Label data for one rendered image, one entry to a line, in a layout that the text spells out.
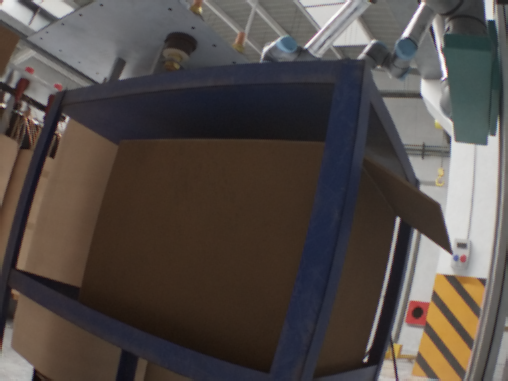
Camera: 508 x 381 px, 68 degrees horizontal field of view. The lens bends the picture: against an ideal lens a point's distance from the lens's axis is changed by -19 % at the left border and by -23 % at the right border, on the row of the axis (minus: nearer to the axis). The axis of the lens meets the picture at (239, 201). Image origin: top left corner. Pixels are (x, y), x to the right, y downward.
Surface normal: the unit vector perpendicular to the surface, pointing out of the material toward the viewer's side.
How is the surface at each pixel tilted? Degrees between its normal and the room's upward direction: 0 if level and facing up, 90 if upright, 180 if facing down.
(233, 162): 90
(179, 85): 90
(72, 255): 90
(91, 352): 90
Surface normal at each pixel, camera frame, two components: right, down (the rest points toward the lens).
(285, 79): -0.50, -0.30
